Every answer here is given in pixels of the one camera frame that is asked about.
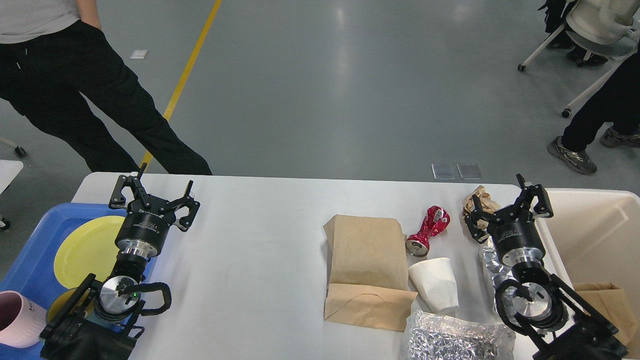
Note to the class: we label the person in grey sneakers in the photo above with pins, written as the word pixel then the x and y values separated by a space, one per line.
pixel 616 102

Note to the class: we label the white paper cup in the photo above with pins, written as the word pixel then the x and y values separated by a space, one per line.
pixel 435 281

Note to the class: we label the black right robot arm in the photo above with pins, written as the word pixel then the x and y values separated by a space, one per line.
pixel 531 300

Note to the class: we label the foil sheet front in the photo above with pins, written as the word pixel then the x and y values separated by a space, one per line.
pixel 430 336

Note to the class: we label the teal mug yellow inside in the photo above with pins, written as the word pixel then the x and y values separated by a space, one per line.
pixel 61 300

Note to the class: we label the floor outlet cover left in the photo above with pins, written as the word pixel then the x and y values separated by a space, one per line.
pixel 444 171

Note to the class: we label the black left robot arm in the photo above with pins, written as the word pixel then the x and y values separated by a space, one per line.
pixel 96 321

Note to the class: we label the yellow plastic plate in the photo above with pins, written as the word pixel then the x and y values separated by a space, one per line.
pixel 90 248

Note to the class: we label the beige plastic bin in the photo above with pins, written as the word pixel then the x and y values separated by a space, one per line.
pixel 597 235

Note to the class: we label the blue plastic tray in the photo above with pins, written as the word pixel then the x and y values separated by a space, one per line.
pixel 32 275

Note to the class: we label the floor outlet cover right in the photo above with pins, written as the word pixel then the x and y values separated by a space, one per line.
pixel 469 171

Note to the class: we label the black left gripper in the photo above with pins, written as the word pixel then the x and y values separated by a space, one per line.
pixel 145 227

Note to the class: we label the white office chair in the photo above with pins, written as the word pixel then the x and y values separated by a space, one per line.
pixel 601 27

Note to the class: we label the pink ribbed mug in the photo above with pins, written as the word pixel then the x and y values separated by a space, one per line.
pixel 21 320

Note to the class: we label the seated person in black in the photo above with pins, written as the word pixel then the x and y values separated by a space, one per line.
pixel 556 12

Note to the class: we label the crushed red soda can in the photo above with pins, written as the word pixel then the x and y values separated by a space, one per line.
pixel 436 220

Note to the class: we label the white side table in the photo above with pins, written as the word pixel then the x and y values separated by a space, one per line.
pixel 9 170

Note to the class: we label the floor outlet cover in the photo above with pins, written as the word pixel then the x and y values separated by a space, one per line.
pixel 444 171
pixel 469 171

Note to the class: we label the chair caster at left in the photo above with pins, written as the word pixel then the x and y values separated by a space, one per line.
pixel 17 150

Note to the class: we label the crumpled brown paper ball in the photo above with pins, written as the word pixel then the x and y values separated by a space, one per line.
pixel 487 205

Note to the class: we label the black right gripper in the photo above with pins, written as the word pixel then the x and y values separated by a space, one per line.
pixel 517 242

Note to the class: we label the brown paper bag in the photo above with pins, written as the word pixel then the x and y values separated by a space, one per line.
pixel 369 273
pixel 611 301

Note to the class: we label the brown paper bag in bin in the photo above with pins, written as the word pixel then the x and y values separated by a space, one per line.
pixel 611 301

